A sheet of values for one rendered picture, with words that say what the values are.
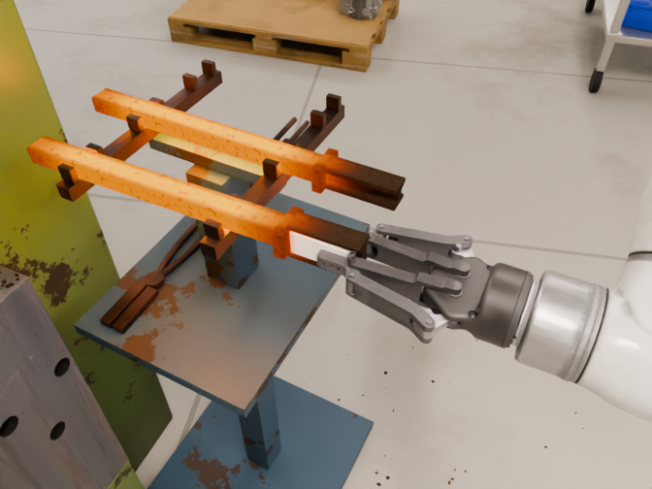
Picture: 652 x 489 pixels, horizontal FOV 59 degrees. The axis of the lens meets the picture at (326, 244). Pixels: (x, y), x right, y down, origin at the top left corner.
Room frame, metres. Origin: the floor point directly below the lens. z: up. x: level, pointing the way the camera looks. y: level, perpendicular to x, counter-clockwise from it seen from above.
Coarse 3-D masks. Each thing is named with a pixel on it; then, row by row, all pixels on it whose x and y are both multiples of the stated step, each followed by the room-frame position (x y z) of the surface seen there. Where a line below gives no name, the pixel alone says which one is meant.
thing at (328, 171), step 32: (96, 96) 0.70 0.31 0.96; (128, 96) 0.70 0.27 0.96; (160, 128) 0.64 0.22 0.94; (192, 128) 0.62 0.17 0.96; (224, 128) 0.62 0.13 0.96; (256, 160) 0.58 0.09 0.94; (288, 160) 0.56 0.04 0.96; (320, 160) 0.55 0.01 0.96; (320, 192) 0.53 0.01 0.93; (352, 192) 0.52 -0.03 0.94; (384, 192) 0.51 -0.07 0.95
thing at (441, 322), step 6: (438, 318) 0.32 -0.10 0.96; (444, 318) 0.32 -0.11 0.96; (414, 324) 0.32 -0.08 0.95; (438, 324) 0.31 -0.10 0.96; (444, 324) 0.32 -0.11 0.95; (450, 324) 0.32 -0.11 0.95; (420, 330) 0.31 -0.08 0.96; (438, 330) 0.31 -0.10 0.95; (426, 336) 0.30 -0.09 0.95; (432, 336) 0.31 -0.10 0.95
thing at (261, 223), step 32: (32, 160) 0.58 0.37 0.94; (64, 160) 0.55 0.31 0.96; (96, 160) 0.55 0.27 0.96; (128, 192) 0.51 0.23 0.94; (160, 192) 0.49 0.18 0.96; (192, 192) 0.49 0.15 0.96; (224, 224) 0.46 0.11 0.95; (256, 224) 0.44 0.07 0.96; (288, 224) 0.43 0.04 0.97; (320, 224) 0.43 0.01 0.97
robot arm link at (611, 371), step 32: (640, 256) 0.34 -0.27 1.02; (608, 288) 0.33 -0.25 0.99; (640, 288) 0.31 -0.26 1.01; (608, 320) 0.29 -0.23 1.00; (640, 320) 0.28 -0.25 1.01; (608, 352) 0.27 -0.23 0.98; (640, 352) 0.26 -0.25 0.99; (608, 384) 0.25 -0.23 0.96; (640, 384) 0.24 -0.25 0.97; (640, 416) 0.24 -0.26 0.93
